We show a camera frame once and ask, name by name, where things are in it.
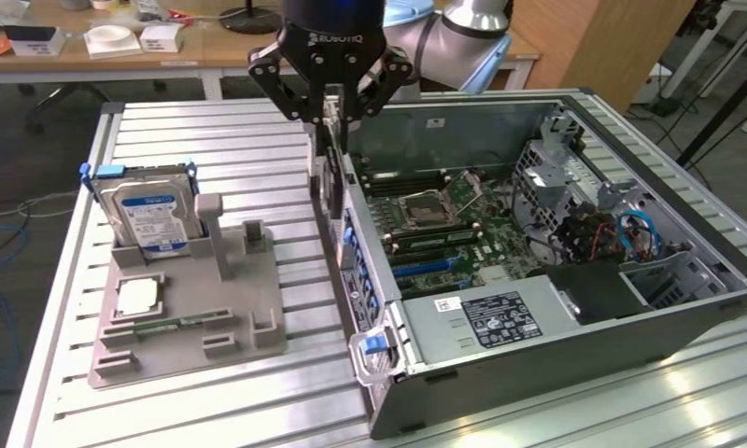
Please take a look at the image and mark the white floor cable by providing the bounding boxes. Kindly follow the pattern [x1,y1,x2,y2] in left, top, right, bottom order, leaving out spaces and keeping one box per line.
[0,191,77,219]

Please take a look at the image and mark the black chair base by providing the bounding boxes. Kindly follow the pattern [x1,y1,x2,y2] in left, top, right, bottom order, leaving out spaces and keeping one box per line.
[17,83,111,133]

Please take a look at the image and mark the black slanted stand leg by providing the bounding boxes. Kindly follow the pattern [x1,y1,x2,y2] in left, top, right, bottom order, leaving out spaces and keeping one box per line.
[677,46,747,167]

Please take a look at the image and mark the clear plastic bag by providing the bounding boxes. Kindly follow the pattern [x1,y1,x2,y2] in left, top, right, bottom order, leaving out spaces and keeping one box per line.
[0,0,32,36]

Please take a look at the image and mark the silver CPU chip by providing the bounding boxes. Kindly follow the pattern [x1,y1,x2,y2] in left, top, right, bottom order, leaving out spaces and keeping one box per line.
[116,281,161,318]

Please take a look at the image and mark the black expansion slot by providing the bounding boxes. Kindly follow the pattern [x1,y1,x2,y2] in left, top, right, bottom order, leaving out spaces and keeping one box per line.
[388,248,451,266]

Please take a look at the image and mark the hard disk with blue bracket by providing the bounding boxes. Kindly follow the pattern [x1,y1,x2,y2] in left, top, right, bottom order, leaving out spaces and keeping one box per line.
[78,161,205,256]

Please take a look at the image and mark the CPU socket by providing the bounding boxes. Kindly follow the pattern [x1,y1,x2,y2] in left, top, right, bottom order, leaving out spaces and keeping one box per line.
[398,193,458,226]

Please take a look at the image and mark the wooden cabinet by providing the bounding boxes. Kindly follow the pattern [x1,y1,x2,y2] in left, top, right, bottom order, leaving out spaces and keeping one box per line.
[510,0,699,113]

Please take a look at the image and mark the blue wire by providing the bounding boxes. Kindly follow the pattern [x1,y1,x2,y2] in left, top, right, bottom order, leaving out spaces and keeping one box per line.
[614,209,663,260]

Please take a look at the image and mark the red wire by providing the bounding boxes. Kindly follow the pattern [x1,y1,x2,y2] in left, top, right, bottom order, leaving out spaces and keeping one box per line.
[588,218,618,261]

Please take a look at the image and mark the installed black RAM stick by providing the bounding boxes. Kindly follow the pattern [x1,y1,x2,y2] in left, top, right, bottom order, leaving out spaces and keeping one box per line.
[390,229,484,249]

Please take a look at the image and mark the blue card retainer clips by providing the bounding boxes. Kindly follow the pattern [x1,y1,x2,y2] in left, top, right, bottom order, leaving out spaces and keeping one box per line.
[340,208,383,323]

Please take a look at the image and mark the grey case handle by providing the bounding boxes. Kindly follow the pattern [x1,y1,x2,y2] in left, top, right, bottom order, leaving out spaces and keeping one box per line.
[345,324,407,387]

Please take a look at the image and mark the wooden desk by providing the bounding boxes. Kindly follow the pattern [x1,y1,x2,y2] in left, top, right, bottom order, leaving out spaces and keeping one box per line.
[0,0,543,86]

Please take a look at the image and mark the green motherboard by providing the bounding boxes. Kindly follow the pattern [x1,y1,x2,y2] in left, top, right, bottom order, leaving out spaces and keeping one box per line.
[355,153,552,300]

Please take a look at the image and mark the white box with black lid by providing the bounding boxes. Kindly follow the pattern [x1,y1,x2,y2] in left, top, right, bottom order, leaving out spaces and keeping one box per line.
[2,25,66,58]

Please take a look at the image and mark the blue case latch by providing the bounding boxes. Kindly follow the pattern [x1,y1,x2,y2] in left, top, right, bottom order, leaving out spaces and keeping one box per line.
[359,333,392,357]

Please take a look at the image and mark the plain white box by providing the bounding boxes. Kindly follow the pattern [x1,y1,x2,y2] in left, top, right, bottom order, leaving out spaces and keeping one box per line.
[140,23,185,53]

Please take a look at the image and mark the grey power supply unit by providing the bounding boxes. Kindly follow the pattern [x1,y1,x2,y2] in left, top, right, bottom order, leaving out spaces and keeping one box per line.
[400,273,586,366]

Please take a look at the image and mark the open dark grey PC case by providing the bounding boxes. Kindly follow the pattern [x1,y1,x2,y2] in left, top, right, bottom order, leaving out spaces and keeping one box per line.
[307,88,747,441]

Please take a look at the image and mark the silver metal disk bay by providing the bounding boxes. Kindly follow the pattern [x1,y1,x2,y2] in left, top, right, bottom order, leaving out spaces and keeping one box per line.
[508,111,604,234]

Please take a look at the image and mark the small white floor device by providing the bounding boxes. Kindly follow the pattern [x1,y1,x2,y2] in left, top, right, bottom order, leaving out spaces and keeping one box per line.
[632,63,675,106]

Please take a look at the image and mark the thin metal locking lever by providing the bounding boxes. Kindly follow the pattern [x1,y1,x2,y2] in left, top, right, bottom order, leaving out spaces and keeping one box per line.
[451,191,486,221]

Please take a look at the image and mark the black round lamp base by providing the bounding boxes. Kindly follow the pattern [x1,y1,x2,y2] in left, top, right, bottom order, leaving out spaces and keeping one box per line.
[219,0,285,35]

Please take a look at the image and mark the green RAM stick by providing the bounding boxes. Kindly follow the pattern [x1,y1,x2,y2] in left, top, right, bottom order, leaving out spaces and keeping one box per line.
[135,313,208,333]

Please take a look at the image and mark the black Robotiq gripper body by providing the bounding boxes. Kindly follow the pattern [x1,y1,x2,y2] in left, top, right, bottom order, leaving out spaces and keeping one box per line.
[276,0,388,92]

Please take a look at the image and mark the grey plastic parts rack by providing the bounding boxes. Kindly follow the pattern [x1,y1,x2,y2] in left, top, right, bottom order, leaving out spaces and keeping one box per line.
[85,193,289,391]

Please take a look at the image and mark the white case handle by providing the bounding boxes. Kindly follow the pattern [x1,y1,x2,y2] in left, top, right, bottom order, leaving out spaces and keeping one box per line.
[308,139,325,179]

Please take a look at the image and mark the metal socket cover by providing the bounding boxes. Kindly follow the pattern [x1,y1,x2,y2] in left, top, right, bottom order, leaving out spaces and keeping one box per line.
[442,168,486,200]

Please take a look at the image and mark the blue floor cable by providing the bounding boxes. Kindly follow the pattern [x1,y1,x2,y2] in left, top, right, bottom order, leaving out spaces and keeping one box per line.
[0,204,25,398]

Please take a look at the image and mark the white box with round dish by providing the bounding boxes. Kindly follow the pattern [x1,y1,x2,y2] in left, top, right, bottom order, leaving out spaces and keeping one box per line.
[84,25,143,61]

